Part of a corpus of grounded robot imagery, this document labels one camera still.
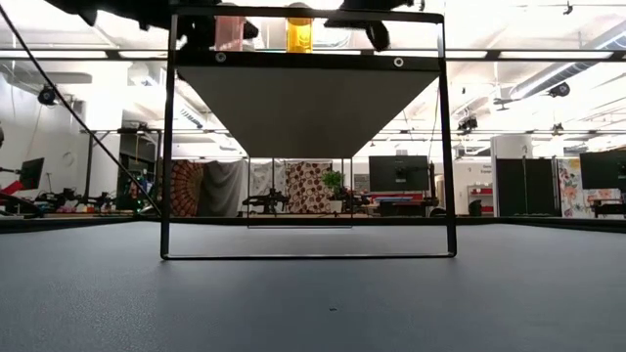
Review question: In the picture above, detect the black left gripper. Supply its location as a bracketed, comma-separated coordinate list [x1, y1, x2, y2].
[168, 14, 260, 50]

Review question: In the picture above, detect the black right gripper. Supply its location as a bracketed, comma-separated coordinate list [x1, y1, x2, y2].
[323, 0, 415, 53]

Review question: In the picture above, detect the amber pill bottle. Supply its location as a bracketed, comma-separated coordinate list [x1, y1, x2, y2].
[286, 2, 314, 54]

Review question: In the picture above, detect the red shelf unit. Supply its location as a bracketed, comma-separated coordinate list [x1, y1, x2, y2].
[467, 184, 495, 216]

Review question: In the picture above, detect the black monitor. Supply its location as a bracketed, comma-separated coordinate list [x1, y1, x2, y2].
[579, 150, 626, 193]
[19, 156, 45, 191]
[368, 154, 430, 193]

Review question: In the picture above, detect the green background plant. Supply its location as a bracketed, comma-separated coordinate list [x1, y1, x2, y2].
[321, 169, 346, 215]

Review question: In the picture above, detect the grey hanging cloth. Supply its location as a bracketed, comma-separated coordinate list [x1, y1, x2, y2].
[198, 159, 248, 218]

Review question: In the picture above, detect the brown dotted tapestry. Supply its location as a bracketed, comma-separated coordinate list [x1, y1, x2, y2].
[285, 160, 334, 215]

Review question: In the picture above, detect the orange mandala tapestry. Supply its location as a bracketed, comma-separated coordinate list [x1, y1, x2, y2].
[169, 158, 204, 218]

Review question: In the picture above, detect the black metal rack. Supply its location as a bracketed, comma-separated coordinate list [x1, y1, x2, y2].
[82, 127, 163, 216]

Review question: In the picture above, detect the black cabinet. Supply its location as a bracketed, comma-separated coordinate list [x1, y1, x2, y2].
[494, 156, 562, 218]

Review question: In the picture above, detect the floral tapestry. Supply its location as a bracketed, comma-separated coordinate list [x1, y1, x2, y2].
[557, 156, 622, 219]

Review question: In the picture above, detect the wooden shelf black frame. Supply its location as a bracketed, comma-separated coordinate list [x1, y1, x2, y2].
[159, 4, 459, 260]

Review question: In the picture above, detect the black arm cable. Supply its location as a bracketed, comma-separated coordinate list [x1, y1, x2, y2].
[0, 3, 165, 217]

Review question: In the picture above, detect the black ceiling camera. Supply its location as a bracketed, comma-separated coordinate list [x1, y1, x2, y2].
[547, 81, 572, 99]
[37, 85, 60, 107]

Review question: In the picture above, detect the black table frame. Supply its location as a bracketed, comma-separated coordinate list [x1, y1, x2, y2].
[0, 214, 626, 234]

